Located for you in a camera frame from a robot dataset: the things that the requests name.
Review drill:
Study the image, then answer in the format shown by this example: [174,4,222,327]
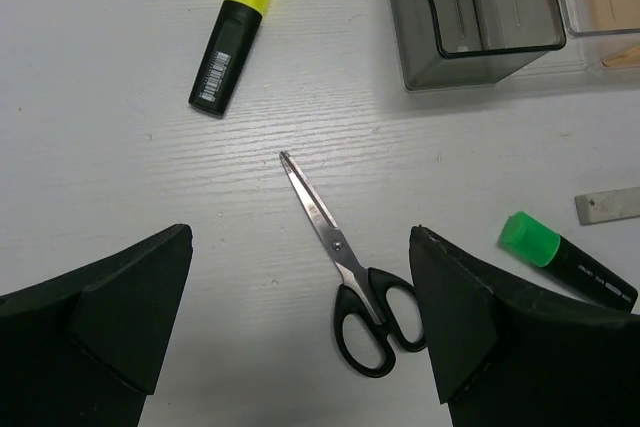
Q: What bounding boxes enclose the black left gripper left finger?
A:
[1,224,193,426]

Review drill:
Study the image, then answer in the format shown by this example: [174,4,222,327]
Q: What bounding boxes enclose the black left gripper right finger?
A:
[409,226,639,426]

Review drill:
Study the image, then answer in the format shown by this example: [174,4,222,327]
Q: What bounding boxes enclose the green cap black highlighter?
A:
[499,211,639,313]

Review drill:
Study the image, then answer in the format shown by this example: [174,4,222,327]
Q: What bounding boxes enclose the black handled scissors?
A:
[279,151,427,378]

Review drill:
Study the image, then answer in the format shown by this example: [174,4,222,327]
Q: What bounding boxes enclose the grey white eraser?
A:
[574,187,640,226]

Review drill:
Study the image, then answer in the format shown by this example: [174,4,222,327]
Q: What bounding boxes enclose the yellow cap black highlighter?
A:
[189,0,270,118]

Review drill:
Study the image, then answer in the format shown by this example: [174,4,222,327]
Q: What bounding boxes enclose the clear plastic bin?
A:
[509,0,640,83]

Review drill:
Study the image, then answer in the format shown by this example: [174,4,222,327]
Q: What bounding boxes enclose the smoky grey plastic bin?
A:
[390,0,566,91]

